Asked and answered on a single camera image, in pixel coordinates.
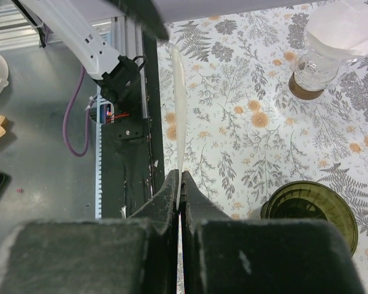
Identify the floral tablecloth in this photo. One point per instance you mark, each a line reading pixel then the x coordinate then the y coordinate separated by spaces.
pixel 242 143

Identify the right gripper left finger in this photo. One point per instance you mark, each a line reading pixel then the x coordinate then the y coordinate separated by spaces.
pixel 161 208

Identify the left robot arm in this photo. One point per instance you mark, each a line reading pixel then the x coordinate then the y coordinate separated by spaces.
pixel 119 77

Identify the white cable duct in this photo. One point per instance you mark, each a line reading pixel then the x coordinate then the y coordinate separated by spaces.
pixel 98 160

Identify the clear glass dripper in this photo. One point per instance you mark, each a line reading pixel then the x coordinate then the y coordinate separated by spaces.
pixel 319 66

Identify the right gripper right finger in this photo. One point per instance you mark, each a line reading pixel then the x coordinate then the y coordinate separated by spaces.
pixel 199 212

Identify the white paper coffee filter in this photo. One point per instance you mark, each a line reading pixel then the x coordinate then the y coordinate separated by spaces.
pixel 339 29

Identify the dark olive glass dripper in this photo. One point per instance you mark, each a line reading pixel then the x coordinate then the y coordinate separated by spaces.
pixel 311 200

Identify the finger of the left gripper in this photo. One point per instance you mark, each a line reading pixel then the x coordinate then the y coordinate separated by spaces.
pixel 144 13

